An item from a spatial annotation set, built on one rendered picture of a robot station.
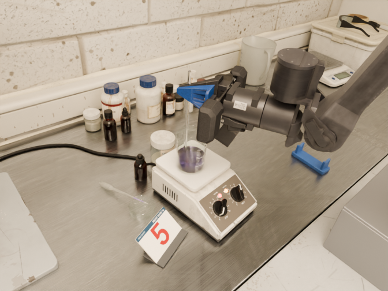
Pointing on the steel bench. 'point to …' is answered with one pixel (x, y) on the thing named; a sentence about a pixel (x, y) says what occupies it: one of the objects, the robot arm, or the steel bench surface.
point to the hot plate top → (216, 170)
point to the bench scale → (334, 71)
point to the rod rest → (321, 168)
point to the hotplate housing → (168, 184)
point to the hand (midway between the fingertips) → (196, 93)
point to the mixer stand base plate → (21, 241)
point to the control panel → (237, 209)
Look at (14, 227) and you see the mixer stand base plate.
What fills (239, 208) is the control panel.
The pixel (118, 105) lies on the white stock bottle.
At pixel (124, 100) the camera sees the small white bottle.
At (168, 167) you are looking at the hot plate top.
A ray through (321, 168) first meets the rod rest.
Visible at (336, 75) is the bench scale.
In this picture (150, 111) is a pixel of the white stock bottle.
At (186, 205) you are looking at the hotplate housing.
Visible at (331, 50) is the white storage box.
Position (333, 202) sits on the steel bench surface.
